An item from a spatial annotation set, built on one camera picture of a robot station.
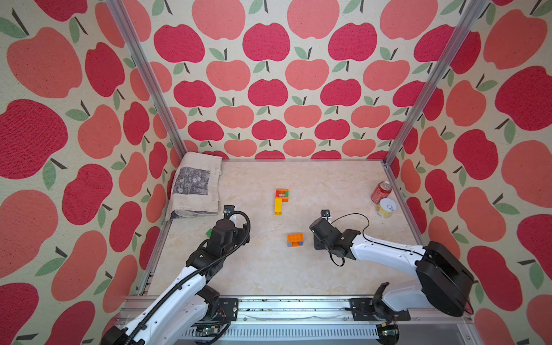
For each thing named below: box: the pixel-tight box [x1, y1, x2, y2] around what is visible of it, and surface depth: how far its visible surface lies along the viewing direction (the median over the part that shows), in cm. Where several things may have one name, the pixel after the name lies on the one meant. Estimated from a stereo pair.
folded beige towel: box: [166, 151, 223, 221], surface depth 105 cm
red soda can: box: [370, 181, 393, 205], surface depth 100 cm
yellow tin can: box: [376, 197, 397, 218], surface depth 98 cm
